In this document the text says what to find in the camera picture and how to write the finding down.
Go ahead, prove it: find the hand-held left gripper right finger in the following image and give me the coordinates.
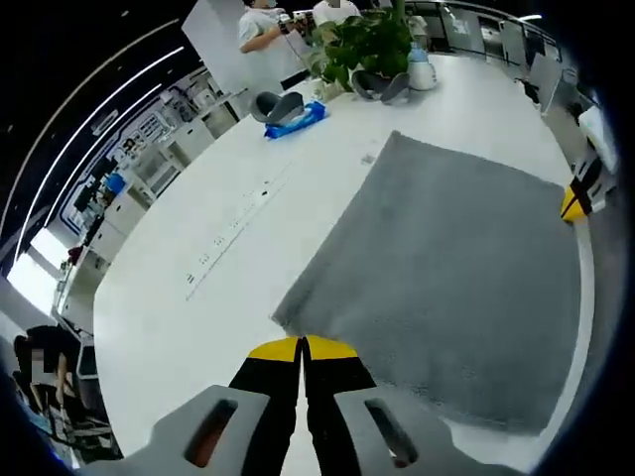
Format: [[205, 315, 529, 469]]
[[302, 334, 462, 476]]

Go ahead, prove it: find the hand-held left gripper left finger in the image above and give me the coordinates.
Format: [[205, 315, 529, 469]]
[[148, 335, 305, 476]]

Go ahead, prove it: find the grey towel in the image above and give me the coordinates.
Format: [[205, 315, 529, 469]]
[[271, 129, 582, 437]]

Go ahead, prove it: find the white plastic bottle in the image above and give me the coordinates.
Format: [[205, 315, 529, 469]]
[[407, 42, 438, 91]]

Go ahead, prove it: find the white table socket strip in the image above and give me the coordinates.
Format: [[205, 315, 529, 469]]
[[184, 158, 294, 302]]

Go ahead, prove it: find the green potted plant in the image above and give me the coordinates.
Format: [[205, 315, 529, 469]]
[[305, 0, 416, 93]]

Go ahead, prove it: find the row of white cabinets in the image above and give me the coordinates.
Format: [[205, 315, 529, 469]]
[[63, 113, 224, 279]]

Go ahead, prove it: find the blue wipes packet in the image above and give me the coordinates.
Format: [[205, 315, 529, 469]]
[[263, 100, 330, 141]]

